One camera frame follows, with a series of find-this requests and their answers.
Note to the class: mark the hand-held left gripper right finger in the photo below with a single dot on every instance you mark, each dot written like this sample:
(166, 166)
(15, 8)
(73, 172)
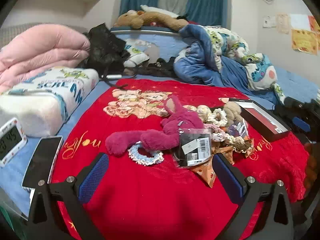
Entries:
(228, 180)

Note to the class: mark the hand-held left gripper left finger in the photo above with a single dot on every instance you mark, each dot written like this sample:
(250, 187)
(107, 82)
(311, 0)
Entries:
(93, 177)

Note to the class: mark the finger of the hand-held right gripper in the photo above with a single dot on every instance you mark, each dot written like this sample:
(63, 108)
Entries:
(300, 124)

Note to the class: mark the orange triangular snack packet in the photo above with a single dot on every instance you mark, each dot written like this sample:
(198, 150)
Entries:
(224, 153)
(203, 173)

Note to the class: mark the black shallow cardboard box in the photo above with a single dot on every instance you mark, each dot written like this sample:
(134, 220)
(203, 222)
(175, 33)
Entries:
(265, 121)

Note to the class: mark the black clothing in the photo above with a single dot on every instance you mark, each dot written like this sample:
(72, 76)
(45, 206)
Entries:
(291, 102)

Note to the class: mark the small brown frilly plush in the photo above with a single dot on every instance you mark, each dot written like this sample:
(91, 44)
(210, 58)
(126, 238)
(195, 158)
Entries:
(242, 144)

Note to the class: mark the bed with blue sheet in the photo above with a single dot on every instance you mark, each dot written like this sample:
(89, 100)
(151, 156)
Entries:
(295, 82)

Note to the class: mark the pink scrunchie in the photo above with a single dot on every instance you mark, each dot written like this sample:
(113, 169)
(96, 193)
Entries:
(215, 135)

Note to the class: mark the light blue frilly scrunchie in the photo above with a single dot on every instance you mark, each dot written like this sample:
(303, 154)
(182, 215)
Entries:
(140, 158)

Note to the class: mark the red embroidered blanket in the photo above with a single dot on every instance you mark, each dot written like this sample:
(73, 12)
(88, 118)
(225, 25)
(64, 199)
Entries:
(140, 200)

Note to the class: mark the clear bag with dark items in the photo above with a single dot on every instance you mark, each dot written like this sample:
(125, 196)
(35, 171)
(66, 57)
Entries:
(239, 129)

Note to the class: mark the black packet with barcode label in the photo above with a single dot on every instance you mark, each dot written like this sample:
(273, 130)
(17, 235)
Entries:
(192, 142)

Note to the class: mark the black smartphone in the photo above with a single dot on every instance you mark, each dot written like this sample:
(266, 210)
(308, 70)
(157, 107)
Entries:
(42, 162)

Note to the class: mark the white flower scrunchie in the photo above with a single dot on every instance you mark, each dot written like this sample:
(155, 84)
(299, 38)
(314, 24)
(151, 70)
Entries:
(217, 117)

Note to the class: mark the cream fluffy plush toy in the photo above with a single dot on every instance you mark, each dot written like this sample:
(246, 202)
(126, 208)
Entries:
(203, 110)

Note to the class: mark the magenta plush rabbit toy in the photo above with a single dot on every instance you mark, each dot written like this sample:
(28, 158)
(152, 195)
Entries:
(172, 127)

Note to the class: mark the white digital clock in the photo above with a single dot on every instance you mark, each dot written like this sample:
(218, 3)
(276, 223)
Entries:
(11, 142)

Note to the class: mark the large white printed pillow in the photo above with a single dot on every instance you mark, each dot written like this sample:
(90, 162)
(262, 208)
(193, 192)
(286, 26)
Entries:
(45, 100)

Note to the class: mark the small white stick-shaped object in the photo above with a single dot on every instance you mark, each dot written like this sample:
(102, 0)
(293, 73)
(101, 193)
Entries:
(114, 76)

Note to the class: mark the blue cartoon monster quilt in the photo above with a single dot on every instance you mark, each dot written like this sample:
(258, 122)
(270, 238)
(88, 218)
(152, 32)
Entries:
(200, 62)

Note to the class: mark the small cartoon print pillow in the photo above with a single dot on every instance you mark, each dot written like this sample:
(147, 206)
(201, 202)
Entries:
(136, 55)

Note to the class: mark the black plastic bag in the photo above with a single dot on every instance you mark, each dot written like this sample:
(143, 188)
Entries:
(103, 45)

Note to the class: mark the pink folded quilt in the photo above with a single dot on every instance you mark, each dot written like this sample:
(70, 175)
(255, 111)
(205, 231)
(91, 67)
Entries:
(37, 52)

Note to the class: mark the blue and grey curtain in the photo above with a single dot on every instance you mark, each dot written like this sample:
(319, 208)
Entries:
(205, 0)

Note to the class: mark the brown teddy bear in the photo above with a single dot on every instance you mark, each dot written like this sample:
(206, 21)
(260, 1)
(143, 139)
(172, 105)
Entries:
(150, 20)

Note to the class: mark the white plush toy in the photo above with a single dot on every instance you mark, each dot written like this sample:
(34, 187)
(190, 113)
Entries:
(160, 11)

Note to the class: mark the yellow wall poster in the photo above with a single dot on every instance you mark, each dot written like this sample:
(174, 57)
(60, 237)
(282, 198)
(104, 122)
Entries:
(303, 41)

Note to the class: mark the pale certificate wall poster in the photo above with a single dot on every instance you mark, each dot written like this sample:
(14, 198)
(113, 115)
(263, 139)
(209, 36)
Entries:
(283, 23)

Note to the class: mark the white and red wall poster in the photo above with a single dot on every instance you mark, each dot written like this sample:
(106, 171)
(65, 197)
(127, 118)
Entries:
(300, 21)

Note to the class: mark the small white wall poster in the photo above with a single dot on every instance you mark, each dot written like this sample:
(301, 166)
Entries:
(269, 21)

